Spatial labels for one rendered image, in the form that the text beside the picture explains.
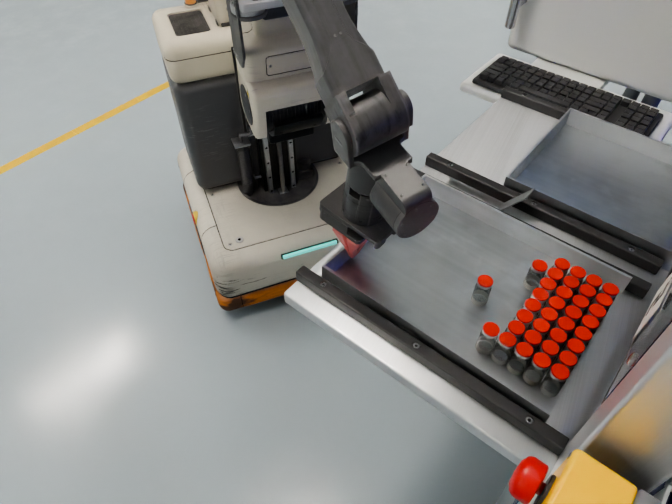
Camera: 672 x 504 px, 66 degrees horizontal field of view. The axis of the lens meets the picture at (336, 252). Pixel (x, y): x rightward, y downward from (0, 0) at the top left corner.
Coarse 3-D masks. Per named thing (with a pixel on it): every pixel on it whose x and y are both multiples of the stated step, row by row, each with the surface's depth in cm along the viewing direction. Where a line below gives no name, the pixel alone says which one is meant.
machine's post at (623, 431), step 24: (648, 360) 40; (624, 384) 44; (648, 384) 38; (600, 408) 50; (624, 408) 41; (648, 408) 39; (600, 432) 45; (624, 432) 43; (648, 432) 41; (600, 456) 47; (624, 456) 45; (648, 456) 43; (648, 480) 44
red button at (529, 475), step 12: (528, 456) 47; (516, 468) 46; (528, 468) 45; (540, 468) 45; (516, 480) 45; (528, 480) 44; (540, 480) 44; (516, 492) 45; (528, 492) 44; (540, 492) 45
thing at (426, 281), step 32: (448, 192) 85; (448, 224) 83; (480, 224) 83; (512, 224) 80; (384, 256) 79; (416, 256) 79; (448, 256) 79; (480, 256) 79; (512, 256) 79; (544, 256) 79; (576, 256) 75; (352, 288) 71; (384, 288) 75; (416, 288) 75; (448, 288) 75; (512, 288) 75; (416, 320) 71; (448, 320) 71; (480, 320) 71; (448, 352) 65; (512, 384) 65; (544, 416) 59
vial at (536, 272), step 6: (534, 264) 71; (540, 264) 72; (546, 264) 71; (528, 270) 73; (534, 270) 71; (540, 270) 71; (528, 276) 73; (534, 276) 72; (540, 276) 72; (528, 282) 73; (534, 282) 73; (528, 288) 74; (534, 288) 74
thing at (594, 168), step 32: (576, 128) 100; (608, 128) 96; (544, 160) 94; (576, 160) 94; (608, 160) 94; (640, 160) 94; (544, 192) 83; (576, 192) 88; (608, 192) 88; (640, 192) 88; (608, 224) 79; (640, 224) 83
